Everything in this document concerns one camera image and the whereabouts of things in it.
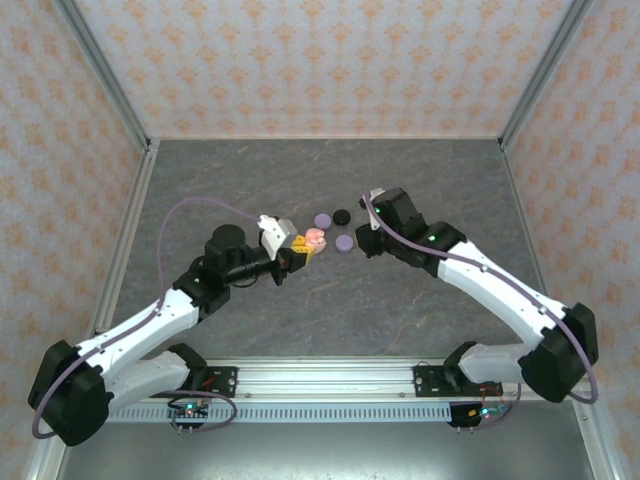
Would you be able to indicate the pink earbud charging case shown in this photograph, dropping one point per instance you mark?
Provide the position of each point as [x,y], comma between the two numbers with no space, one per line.
[316,239]

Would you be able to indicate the purple earbud charging case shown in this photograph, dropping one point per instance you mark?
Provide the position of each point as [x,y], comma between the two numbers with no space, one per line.
[344,243]
[322,219]

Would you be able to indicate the black earbud charging case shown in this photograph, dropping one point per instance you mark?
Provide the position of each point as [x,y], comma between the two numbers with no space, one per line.
[341,215]

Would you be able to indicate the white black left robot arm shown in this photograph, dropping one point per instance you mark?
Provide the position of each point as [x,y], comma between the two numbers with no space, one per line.
[125,330]

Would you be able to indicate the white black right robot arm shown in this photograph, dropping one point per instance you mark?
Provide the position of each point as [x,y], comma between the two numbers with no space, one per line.
[500,290]

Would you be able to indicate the small controller circuit board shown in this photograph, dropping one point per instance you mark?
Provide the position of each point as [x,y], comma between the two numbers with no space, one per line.
[190,410]
[482,413]

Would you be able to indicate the aluminium side rail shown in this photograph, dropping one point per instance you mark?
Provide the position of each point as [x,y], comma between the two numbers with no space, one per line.
[145,170]
[523,200]

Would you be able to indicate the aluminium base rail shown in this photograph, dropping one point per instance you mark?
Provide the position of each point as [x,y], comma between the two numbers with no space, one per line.
[325,377]

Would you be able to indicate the aluminium frame post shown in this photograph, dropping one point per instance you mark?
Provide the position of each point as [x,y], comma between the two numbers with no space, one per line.
[106,75]
[542,75]

